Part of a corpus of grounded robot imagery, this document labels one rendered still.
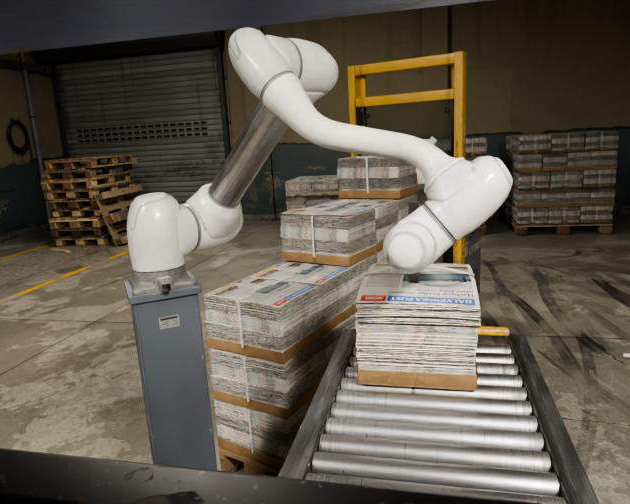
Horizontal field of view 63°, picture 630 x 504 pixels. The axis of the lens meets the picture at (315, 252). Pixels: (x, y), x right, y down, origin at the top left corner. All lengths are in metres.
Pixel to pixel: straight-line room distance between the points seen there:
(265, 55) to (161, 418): 1.09
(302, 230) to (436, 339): 1.29
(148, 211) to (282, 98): 0.57
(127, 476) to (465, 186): 0.90
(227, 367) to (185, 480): 1.96
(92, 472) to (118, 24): 0.14
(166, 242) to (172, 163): 8.36
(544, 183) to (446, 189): 6.22
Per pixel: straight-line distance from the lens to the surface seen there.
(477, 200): 1.01
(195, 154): 9.65
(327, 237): 2.33
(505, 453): 1.12
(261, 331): 1.94
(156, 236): 1.52
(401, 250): 0.97
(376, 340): 1.26
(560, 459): 1.13
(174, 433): 1.72
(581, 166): 7.30
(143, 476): 0.17
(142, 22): 0.19
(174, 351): 1.61
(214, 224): 1.61
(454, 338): 1.25
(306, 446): 1.11
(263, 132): 1.43
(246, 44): 1.25
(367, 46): 8.90
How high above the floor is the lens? 1.41
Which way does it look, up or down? 13 degrees down
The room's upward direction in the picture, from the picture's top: 3 degrees counter-clockwise
